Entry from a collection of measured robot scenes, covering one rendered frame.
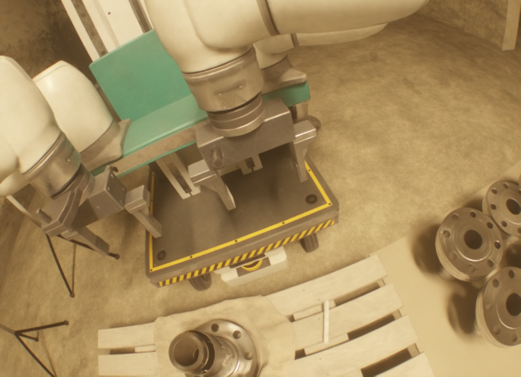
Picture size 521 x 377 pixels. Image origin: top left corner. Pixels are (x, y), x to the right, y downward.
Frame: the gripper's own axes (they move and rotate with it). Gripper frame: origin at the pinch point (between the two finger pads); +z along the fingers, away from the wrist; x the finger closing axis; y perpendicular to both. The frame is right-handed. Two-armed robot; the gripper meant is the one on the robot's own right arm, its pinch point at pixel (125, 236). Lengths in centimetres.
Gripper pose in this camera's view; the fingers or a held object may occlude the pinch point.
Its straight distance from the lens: 51.0
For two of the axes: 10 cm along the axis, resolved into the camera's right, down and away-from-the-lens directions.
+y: -2.7, -6.6, 7.0
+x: -9.3, 3.6, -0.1
